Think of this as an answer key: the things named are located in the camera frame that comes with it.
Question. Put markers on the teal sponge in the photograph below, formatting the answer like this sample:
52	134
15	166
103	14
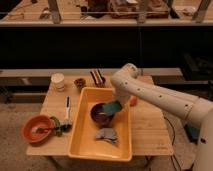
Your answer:
112	108

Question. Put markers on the purple bowl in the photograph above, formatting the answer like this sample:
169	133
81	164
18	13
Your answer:
99	117

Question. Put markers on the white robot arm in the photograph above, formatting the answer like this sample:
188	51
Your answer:
196	110

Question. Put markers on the dark spoon in bowl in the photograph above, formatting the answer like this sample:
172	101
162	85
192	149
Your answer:
40	130

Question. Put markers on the orange bowl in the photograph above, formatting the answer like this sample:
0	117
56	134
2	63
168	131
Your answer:
28	130

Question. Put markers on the striped brown cake toy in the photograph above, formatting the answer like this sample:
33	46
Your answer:
98	79

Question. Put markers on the small brown cup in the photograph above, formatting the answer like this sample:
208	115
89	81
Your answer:
80	83

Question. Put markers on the orange toy carrot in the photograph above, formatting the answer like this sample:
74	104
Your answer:
133	100

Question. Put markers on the grey crumpled cloth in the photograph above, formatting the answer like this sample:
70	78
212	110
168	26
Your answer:
107	134

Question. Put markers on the white paper cup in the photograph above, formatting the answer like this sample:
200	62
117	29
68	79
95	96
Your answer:
57	80

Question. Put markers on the yellow plastic tub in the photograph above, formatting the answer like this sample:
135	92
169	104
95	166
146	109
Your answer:
82	142

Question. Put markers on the green toy vegetable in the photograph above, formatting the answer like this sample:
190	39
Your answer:
58	130

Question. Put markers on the wooden table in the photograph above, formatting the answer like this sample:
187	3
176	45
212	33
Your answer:
141	129

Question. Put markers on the blue box on floor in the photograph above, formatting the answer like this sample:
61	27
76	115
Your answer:
192	133

